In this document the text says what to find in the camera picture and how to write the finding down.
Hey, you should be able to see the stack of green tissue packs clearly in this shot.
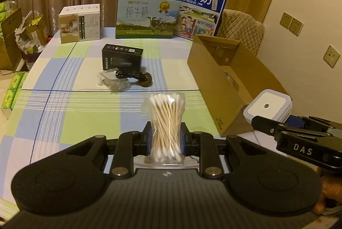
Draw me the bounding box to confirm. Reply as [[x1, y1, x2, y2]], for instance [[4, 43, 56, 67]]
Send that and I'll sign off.
[[0, 1, 14, 22]]

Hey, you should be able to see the clear plastic bag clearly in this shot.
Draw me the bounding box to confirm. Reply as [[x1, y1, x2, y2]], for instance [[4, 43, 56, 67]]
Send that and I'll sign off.
[[97, 70, 131, 91]]

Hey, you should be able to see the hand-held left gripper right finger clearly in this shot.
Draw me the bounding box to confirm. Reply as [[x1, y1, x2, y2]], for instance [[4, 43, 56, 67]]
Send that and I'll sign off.
[[181, 122, 278, 179]]

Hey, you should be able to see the small torn cardboard box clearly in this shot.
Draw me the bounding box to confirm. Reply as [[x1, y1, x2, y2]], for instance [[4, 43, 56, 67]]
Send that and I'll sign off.
[[25, 14, 50, 45]]

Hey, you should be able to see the white square night light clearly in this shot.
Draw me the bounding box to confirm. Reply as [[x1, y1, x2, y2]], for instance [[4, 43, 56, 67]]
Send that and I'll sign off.
[[243, 89, 293, 124]]

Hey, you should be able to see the beige wall socket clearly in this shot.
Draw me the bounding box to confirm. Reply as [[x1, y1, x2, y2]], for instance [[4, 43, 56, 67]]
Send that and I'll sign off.
[[280, 12, 293, 30], [323, 45, 340, 68], [290, 18, 304, 37]]

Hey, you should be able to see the beige product box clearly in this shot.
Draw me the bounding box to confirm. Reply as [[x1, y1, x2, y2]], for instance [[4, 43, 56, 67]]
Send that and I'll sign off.
[[58, 3, 101, 44]]

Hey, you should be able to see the green milk carton box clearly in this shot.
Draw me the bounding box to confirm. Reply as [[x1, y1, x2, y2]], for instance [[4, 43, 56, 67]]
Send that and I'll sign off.
[[115, 0, 181, 39]]

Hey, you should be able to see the tall brown cardboard box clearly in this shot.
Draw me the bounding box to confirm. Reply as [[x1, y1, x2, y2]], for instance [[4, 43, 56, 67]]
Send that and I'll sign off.
[[0, 7, 23, 70]]

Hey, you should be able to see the person's right hand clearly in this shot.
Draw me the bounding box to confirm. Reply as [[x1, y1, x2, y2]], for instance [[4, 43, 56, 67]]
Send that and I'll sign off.
[[313, 176, 342, 215]]

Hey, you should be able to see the green tissue pack bundle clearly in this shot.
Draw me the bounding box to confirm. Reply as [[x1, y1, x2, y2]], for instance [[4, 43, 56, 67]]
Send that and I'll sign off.
[[0, 71, 28, 111]]

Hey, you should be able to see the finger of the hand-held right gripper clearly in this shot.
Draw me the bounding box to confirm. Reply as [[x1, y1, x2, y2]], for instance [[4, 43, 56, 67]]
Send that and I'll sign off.
[[288, 115, 342, 137], [251, 115, 295, 140]]

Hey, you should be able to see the black shaver box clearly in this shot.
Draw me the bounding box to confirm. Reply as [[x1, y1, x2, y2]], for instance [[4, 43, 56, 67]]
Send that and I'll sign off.
[[102, 43, 144, 72]]

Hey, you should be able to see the black cable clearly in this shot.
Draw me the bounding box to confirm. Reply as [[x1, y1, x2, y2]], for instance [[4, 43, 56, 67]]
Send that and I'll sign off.
[[115, 70, 146, 83]]

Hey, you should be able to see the quilted beige chair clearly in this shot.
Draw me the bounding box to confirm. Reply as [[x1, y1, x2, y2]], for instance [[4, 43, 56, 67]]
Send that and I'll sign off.
[[216, 9, 265, 56]]

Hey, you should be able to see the bin with rubbish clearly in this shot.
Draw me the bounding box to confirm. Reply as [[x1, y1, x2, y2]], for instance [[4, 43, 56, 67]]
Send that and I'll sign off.
[[15, 11, 50, 55]]

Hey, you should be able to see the blue milk carton box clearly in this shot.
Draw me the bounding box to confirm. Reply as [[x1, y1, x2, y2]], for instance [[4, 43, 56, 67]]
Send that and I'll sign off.
[[174, 0, 229, 40]]

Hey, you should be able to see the cotton swab bag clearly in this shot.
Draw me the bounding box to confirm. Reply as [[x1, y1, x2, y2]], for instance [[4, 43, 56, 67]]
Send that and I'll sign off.
[[134, 93, 199, 169]]

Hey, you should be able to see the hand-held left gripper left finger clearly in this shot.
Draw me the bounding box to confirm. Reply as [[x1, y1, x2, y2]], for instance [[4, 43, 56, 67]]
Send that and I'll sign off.
[[57, 121, 153, 179]]

